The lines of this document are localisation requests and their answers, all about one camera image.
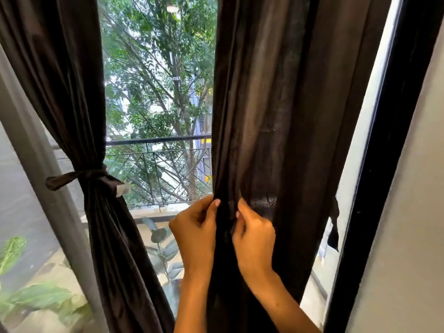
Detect person's left hand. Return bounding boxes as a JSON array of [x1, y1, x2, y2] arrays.
[[169, 194, 221, 278]]

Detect person's right hand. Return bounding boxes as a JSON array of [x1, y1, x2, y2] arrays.
[[231, 198, 278, 285]]

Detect dark brown curtain tie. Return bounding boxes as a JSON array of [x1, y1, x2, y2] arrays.
[[327, 197, 340, 253], [45, 168, 131, 198]]

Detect dark brown curtain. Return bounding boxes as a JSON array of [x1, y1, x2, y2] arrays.
[[206, 0, 393, 333], [0, 0, 176, 333]]

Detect person's right forearm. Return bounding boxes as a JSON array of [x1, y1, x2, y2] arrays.
[[249, 270, 321, 333]]

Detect person's left forearm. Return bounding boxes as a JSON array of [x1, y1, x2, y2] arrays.
[[173, 270, 212, 333]]

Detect large green plant leaves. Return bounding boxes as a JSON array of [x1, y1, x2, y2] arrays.
[[0, 216, 185, 330]]

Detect black metal balcony railing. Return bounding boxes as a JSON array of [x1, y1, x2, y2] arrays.
[[104, 134, 213, 209]]

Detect green trees outside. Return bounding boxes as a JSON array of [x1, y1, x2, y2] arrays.
[[99, 0, 217, 205]]

